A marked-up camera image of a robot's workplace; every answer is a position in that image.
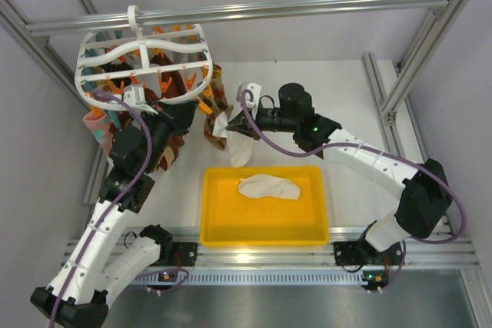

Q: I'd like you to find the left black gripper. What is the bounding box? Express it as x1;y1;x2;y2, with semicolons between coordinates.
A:
141;98;198;172

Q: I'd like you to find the white sock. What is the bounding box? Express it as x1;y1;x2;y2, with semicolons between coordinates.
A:
238;174;301;200
212;112;253;167

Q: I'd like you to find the white sock hanger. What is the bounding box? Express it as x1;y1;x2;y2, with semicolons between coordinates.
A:
74;24;214;111

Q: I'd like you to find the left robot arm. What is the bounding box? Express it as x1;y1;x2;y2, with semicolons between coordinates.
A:
30;101;198;327

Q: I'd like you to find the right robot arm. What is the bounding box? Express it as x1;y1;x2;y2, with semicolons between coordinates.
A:
226;83;453;266

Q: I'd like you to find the brown sock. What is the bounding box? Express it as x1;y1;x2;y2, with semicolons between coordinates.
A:
150;54;188;98

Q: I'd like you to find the beige argyle sock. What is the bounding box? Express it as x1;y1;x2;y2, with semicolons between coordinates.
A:
201;64;233;151

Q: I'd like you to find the pink patterned sock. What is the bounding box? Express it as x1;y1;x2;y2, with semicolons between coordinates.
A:
82;111;113;156

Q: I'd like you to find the yellow plastic tray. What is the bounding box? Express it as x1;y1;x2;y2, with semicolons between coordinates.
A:
200;166;330;247

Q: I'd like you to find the aluminium top bar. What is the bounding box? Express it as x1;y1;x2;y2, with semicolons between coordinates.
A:
25;0;450;36

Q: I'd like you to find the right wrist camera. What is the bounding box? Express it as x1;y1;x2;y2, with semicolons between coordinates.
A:
236;82;262;109

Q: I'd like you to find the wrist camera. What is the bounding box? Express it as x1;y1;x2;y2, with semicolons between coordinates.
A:
236;82;262;109
122;84;146;107

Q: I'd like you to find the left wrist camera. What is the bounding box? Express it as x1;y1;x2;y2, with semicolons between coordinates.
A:
122;84;146;107

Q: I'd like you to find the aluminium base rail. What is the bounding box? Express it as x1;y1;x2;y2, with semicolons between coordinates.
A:
65;226;480;287

